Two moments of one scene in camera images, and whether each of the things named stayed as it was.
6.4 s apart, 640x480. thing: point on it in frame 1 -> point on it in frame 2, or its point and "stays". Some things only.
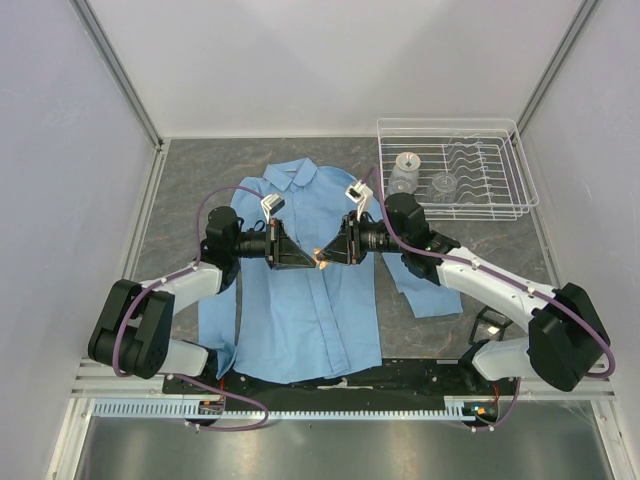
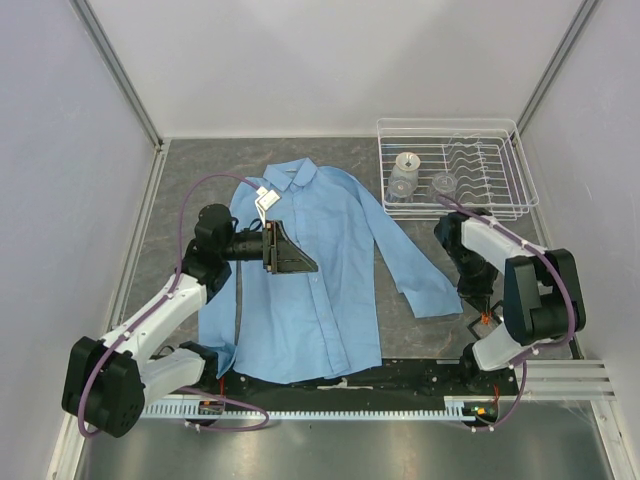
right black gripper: (345, 248) -> (479, 294)
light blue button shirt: (265, 324) stays
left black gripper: (286, 254) stays
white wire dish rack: (458, 169) stays
